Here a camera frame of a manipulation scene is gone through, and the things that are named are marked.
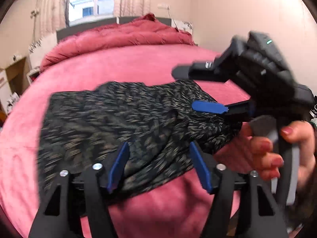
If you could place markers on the white floral nightstand box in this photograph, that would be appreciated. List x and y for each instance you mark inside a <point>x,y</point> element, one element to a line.
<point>38,49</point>

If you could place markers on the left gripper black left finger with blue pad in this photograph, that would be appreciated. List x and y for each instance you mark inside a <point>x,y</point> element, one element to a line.
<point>74,195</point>

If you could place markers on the white product box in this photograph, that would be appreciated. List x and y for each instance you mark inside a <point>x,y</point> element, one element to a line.
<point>11,102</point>

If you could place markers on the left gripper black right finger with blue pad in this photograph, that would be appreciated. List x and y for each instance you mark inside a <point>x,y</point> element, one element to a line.
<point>257,211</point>

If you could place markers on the window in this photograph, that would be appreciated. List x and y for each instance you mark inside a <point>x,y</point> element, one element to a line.
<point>84,11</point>

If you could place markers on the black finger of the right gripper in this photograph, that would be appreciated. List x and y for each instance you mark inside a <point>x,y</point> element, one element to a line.
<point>200,71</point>

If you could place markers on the dark red quilt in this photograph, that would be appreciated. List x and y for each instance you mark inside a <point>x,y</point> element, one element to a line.
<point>144,30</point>

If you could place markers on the white wooden cabinet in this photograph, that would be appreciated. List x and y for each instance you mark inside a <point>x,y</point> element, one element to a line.
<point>11,81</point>

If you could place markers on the grey bedside table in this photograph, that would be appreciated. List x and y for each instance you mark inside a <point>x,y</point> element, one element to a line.
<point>33,74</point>

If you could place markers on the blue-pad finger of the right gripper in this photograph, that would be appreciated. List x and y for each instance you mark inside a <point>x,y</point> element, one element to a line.
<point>241,111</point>

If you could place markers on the person's right hand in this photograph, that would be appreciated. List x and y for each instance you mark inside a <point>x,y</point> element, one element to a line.
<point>249,152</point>

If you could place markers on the dark leaf-print pants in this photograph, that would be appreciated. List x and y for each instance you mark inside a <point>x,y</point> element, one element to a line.
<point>81,128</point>

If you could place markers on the pink plush bed blanket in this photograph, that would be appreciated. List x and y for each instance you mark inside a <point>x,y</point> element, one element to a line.
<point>176,209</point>

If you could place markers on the pink floral curtain left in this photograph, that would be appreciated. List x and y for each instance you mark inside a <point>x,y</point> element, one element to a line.
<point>52,16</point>

